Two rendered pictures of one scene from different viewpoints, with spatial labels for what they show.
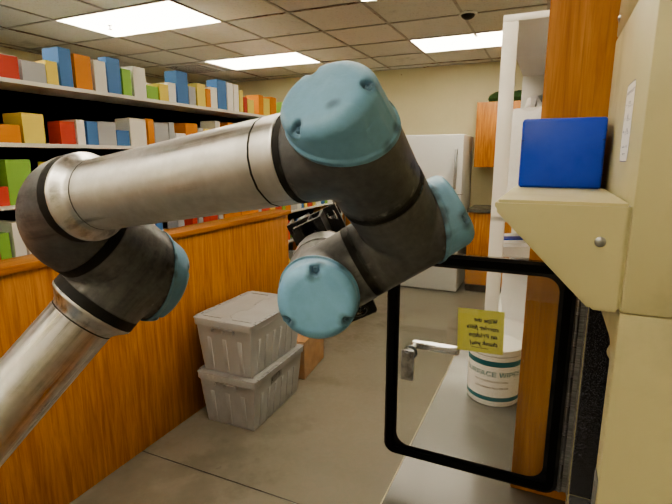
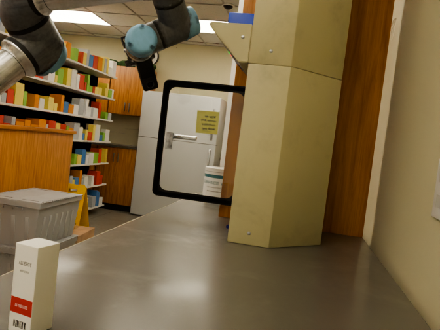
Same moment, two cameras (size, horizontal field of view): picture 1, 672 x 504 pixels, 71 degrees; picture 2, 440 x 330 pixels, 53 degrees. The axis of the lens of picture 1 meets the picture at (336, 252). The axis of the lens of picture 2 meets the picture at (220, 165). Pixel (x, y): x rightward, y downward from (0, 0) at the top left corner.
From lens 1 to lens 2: 0.78 m
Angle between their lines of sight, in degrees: 17
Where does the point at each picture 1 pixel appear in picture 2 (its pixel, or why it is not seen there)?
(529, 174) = not seen: hidden behind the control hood
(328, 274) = (147, 27)
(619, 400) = (247, 95)
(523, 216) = (219, 27)
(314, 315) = (140, 42)
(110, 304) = (34, 52)
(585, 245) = (238, 38)
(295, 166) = not seen: outside the picture
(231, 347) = (19, 222)
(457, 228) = (194, 21)
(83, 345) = (16, 71)
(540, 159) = not seen: hidden behind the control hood
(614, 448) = (245, 114)
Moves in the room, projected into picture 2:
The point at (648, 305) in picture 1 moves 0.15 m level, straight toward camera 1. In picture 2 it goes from (256, 59) to (239, 45)
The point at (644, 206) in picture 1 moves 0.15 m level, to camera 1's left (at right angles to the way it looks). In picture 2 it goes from (256, 25) to (199, 14)
